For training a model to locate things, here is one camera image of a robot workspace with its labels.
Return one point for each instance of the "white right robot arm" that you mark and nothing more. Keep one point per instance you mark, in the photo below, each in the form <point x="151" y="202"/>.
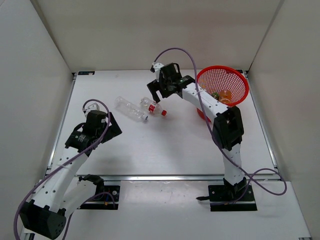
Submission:
<point x="227" y="125"/>

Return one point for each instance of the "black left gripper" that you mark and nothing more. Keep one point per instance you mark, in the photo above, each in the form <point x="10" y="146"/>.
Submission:
<point x="113" y="130"/>

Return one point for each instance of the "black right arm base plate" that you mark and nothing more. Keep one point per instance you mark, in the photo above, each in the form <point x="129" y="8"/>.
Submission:
<point x="230" y="198"/>

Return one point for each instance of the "red mesh plastic basket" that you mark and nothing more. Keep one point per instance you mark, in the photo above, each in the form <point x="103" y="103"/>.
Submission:
<point x="218" y="79"/>

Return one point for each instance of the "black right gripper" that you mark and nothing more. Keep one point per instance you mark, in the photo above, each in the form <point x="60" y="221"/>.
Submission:
<point x="155" y="86"/>

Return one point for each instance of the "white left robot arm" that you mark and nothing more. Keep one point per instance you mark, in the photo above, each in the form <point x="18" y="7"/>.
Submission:
<point x="47" y="209"/>

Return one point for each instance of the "orange drink bottle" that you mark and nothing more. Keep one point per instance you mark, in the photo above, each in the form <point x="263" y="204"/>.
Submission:
<point x="225" y="96"/>

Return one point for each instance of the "clear bottle white cap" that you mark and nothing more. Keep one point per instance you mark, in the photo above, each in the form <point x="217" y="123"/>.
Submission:
<point x="130" y="110"/>

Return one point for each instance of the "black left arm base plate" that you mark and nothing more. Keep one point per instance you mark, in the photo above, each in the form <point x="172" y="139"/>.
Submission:
<point x="106" y="196"/>

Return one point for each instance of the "red label clear bottle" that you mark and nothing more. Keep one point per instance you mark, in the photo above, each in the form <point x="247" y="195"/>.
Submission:
<point x="152" y="107"/>

